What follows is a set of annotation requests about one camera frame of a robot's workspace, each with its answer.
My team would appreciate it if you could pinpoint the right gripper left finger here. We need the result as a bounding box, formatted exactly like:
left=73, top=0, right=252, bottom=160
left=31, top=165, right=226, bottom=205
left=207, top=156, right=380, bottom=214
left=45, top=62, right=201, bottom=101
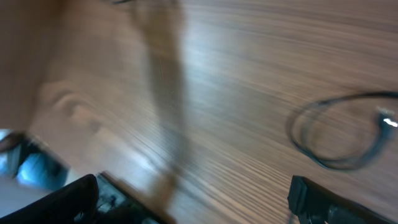
left=1, top=174, right=99, bottom=224

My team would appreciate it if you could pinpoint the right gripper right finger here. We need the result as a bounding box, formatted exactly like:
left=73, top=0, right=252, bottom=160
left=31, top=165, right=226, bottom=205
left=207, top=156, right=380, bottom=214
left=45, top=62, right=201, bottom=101
left=287, top=175, right=395, bottom=224

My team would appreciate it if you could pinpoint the black usb cable silver plug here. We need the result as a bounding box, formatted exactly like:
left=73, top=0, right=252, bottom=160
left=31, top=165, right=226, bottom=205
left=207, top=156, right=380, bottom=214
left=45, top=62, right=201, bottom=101
left=285, top=91, right=397, bottom=172

